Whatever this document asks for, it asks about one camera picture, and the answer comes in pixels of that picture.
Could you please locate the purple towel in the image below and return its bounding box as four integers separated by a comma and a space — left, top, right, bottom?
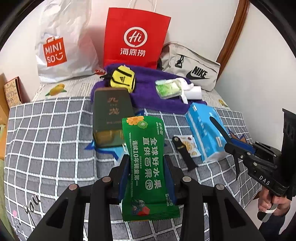
91, 64, 207, 114

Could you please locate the dark green tea tin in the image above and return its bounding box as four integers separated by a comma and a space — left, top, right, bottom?
92, 88, 132, 149

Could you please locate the brown wooden door frame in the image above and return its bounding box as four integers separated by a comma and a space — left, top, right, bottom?
216, 0, 250, 63

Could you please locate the person's right forearm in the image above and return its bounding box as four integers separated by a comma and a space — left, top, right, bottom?
270, 199, 296, 241

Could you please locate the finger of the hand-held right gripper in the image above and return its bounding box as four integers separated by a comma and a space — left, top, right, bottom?
232, 152, 242, 178
209, 117, 254, 153

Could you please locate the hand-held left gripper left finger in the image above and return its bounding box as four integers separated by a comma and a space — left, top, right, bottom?
28, 155, 131, 241

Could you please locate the wooden headboard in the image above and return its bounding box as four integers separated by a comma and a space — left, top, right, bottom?
0, 73, 11, 127

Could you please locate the small fruit print sachet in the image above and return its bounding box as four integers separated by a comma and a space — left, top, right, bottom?
173, 135, 200, 158

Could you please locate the blue tissue pack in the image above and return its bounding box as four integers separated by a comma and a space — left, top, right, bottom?
185, 103, 234, 163

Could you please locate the grey checked blanket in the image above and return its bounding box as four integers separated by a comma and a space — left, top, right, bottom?
3, 96, 262, 241

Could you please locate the person's right hand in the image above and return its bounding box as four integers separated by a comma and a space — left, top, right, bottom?
258, 190, 292, 214

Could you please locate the red paper bag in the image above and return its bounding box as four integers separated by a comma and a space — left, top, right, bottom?
103, 0, 171, 70

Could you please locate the grey waist bag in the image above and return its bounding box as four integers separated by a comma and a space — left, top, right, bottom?
158, 42, 221, 92

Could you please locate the white plastic shopping bag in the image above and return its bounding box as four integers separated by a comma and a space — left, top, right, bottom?
35, 0, 100, 83

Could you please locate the yellow black pouch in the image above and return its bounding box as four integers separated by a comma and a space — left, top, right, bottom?
100, 65, 137, 93

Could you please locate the black strap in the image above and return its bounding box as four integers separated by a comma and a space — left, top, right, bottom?
172, 136, 199, 172

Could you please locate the green snack packet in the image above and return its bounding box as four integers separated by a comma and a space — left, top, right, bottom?
121, 116, 181, 223

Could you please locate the green wet wipes pack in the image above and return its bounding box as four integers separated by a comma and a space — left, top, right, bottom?
155, 79, 182, 100

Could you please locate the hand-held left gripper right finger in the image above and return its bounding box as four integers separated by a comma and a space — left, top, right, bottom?
163, 154, 266, 241

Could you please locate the fruit print bedsheet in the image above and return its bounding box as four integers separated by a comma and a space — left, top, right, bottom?
31, 79, 229, 109

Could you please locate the brown gift box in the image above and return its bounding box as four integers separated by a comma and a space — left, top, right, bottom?
3, 77, 23, 108

